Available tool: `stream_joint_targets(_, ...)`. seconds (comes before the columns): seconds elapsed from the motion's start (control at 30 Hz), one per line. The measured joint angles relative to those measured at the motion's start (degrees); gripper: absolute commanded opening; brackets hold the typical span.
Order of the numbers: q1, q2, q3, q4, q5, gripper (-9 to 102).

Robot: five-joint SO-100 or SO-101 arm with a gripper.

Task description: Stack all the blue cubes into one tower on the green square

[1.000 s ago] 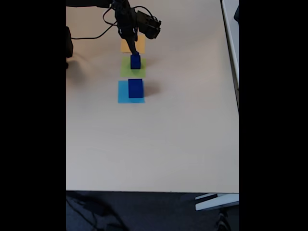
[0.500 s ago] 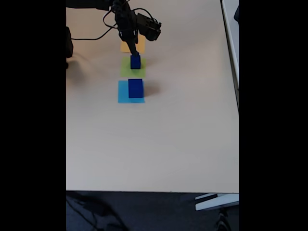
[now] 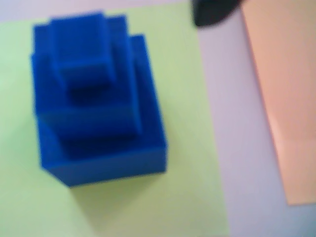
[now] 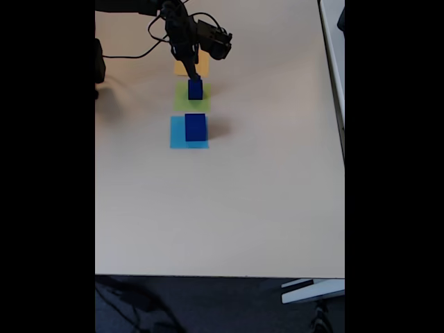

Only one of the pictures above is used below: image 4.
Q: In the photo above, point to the medium blue cube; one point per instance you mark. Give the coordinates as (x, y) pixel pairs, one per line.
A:
(195, 91)

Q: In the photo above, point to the large blue cube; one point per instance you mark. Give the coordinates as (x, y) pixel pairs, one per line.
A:
(195, 128)

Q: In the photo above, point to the orange paper square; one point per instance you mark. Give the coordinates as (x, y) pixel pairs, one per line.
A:
(204, 67)

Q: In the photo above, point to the green paper square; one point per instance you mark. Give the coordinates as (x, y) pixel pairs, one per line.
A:
(180, 100)

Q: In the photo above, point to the light blue paper square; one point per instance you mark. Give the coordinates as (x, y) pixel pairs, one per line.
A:
(177, 133)

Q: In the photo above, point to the white neighbouring table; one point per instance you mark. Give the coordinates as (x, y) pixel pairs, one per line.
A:
(333, 34)

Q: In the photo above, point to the dark blue object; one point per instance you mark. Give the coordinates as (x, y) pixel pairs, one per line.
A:
(342, 19)

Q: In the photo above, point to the white table foot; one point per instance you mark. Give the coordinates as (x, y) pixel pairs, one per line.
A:
(312, 293)

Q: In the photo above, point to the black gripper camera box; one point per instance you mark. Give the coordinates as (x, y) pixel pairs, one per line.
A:
(215, 40)

